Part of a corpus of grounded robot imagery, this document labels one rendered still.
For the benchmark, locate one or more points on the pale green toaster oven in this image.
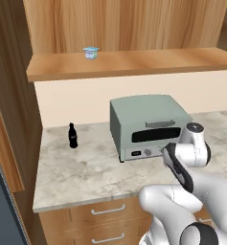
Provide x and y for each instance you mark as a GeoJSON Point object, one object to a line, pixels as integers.
{"type": "Point", "coordinates": [143, 122]}

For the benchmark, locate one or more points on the dark grey fridge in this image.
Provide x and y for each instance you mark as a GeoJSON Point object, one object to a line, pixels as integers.
{"type": "Point", "coordinates": [1, 204]}

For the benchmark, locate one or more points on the wooden tall cabinet panel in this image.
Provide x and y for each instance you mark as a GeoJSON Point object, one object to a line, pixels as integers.
{"type": "Point", "coordinates": [9, 105]}

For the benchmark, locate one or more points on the pale blue yogurt cup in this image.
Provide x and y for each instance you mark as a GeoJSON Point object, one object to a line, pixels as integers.
{"type": "Point", "coordinates": [91, 53]}

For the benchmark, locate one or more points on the wooden shelf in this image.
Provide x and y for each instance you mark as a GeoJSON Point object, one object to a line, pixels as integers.
{"type": "Point", "coordinates": [127, 63]}

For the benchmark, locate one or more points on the black soda bottle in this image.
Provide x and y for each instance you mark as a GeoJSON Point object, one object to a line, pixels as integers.
{"type": "Point", "coordinates": [72, 136]}

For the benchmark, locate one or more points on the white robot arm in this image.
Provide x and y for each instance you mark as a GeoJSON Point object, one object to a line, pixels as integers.
{"type": "Point", "coordinates": [185, 204]}

